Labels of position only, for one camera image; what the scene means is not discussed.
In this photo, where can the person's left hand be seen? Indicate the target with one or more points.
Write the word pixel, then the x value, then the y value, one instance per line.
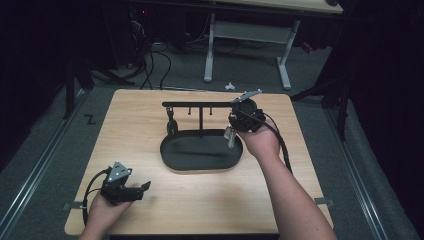
pixel 106 213

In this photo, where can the black metal stand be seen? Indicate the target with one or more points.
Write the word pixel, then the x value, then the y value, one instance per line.
pixel 340 100
pixel 71 86

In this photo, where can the white desk with metal legs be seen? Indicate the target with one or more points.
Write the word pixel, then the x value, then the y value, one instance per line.
pixel 253 31

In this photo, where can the small red object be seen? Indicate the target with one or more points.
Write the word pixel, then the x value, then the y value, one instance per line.
pixel 306 47

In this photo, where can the person's right hand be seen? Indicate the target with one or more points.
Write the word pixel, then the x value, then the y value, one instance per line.
pixel 261 143

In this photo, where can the small white floor object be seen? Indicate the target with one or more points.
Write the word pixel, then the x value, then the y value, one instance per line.
pixel 229 86

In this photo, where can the black key rack with tray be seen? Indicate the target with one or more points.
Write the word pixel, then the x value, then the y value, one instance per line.
pixel 200 151

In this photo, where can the metal floor rail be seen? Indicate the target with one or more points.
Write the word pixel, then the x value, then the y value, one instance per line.
pixel 356 173
pixel 36 166

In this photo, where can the grey table edge bracket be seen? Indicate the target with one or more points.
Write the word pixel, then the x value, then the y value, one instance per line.
pixel 325 201
pixel 68 206

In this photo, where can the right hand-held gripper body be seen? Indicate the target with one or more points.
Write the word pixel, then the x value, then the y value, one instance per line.
pixel 248 116

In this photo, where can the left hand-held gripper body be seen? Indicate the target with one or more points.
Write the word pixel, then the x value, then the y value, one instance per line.
pixel 115 190

